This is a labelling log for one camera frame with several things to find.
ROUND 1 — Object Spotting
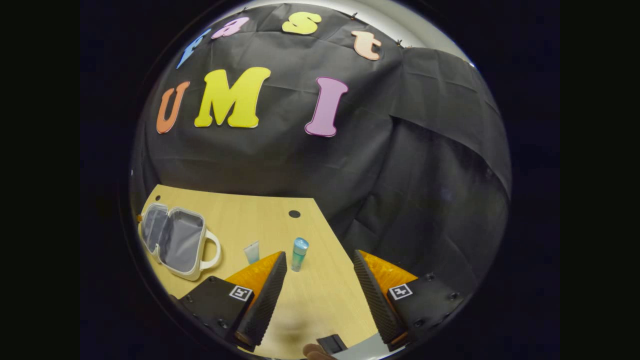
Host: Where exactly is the black backdrop cloth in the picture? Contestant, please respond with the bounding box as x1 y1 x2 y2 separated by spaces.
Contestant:
130 2 512 301

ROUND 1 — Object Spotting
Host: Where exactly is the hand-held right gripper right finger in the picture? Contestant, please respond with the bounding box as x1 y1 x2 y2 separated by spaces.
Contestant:
353 249 466 352

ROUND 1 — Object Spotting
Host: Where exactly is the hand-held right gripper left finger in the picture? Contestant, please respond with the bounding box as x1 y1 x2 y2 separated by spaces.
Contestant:
177 251 288 352

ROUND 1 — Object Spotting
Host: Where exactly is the blue lotion bottle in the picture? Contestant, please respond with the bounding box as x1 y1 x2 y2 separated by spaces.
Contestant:
291 237 310 273

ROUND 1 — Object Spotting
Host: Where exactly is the white suitcase with handle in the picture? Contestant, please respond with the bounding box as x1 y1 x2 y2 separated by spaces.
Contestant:
137 202 222 282

